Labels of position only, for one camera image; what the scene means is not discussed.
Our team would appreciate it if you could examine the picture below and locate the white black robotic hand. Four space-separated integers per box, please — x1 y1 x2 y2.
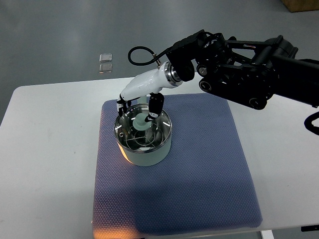
117 61 182 122

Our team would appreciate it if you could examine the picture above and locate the glass lid with green knob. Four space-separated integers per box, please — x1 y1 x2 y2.
114 104 172 153

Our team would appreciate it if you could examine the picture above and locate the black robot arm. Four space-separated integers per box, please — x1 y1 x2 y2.
166 30 319 110

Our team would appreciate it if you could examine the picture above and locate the green steel pot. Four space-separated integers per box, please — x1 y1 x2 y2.
118 96 171 166

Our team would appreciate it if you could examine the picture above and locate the upper floor metal plate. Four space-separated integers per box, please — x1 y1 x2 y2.
99 53 112 62

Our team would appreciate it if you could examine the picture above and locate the blue textured mat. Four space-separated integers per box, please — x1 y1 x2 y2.
92 94 262 239

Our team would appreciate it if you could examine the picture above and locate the brown cardboard box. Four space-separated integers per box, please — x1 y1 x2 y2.
282 0 319 12

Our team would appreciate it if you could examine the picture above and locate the black cable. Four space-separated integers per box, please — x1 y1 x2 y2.
128 46 172 69

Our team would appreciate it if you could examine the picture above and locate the wire steaming rack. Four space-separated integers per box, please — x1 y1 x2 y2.
125 128 163 151

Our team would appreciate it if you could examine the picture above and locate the black table bracket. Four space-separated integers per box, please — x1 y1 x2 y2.
301 225 319 232

